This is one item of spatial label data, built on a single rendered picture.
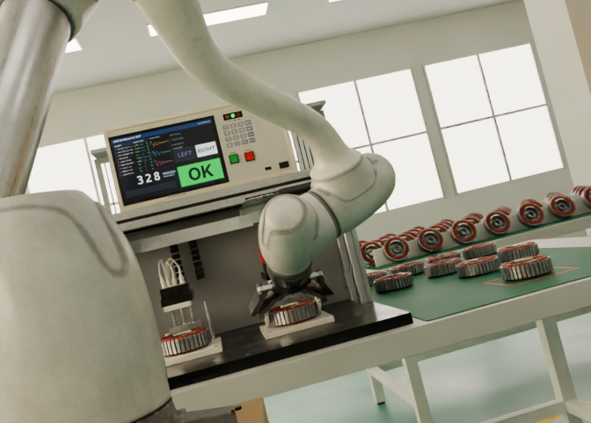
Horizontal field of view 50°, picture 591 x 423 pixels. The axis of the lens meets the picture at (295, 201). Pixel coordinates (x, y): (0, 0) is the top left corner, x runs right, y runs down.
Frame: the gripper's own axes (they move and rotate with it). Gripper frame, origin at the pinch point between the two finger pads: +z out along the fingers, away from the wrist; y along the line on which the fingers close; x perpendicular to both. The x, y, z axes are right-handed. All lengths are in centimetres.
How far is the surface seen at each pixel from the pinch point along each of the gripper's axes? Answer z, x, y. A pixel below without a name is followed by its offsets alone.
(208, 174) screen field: -6.6, 37.1, -10.7
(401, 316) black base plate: -16.9, -13.9, 18.3
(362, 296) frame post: 8.6, 2.8, 18.0
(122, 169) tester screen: -10, 42, -30
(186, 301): -0.3, 8.8, -22.1
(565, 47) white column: 203, 235, 268
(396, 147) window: 511, 402, 234
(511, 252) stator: 25, 11, 65
